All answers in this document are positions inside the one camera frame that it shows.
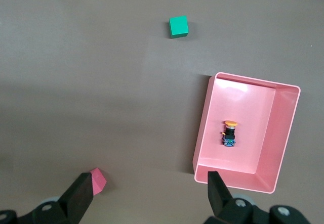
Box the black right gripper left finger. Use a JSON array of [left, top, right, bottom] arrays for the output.
[[0, 172, 94, 224]]

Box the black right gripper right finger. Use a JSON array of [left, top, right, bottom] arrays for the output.
[[206, 170, 311, 224]]

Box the orange push button switch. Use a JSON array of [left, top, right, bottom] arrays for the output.
[[220, 119, 239, 148]]

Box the pink cube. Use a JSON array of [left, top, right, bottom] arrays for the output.
[[90, 167, 107, 197]]

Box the pink plastic bin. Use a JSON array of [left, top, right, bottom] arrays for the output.
[[191, 71, 301, 194]]

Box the green cube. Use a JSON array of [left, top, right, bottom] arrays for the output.
[[168, 15, 190, 39]]

